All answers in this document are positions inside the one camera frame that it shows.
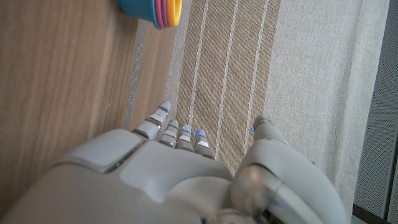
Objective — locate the purple stacking cup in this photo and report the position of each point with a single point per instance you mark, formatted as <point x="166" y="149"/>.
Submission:
<point x="164" y="12"/>

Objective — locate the orange stacking cup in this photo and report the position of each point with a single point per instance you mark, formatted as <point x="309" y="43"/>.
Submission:
<point x="170" y="12"/>

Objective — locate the striped beige backdrop cloth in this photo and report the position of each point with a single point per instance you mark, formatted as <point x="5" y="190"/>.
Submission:
<point x="280" y="77"/>

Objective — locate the teal stacking cup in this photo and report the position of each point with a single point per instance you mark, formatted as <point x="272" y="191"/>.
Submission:
<point x="140" y="9"/>

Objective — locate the pink stacking cup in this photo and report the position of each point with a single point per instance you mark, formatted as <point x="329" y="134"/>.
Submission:
<point x="159" y="14"/>

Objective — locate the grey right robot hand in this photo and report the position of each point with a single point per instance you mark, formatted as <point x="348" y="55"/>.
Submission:
<point x="155" y="186"/>

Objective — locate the yellow stacking cup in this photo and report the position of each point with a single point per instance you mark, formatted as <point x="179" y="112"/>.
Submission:
<point x="178" y="12"/>

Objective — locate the grey tape outline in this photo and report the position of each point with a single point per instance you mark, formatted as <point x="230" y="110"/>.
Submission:
<point x="136" y="74"/>

